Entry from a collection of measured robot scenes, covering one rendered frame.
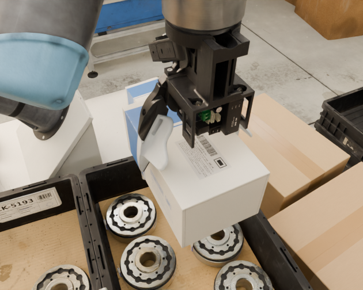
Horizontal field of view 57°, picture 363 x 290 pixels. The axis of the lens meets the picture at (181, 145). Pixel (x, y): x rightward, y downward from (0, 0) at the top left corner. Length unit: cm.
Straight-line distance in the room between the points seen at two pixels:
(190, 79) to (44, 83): 16
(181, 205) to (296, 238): 37
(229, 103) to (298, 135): 57
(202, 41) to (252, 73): 237
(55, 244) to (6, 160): 46
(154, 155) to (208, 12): 18
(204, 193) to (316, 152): 52
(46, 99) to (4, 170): 86
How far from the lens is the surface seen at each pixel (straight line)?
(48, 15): 25
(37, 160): 93
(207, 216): 41
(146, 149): 41
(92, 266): 60
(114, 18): 253
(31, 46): 25
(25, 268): 74
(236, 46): 30
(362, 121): 164
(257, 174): 41
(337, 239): 73
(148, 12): 261
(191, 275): 67
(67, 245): 73
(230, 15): 30
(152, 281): 63
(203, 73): 31
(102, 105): 122
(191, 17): 29
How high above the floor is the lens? 145
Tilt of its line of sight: 46 degrees down
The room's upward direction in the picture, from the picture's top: straight up
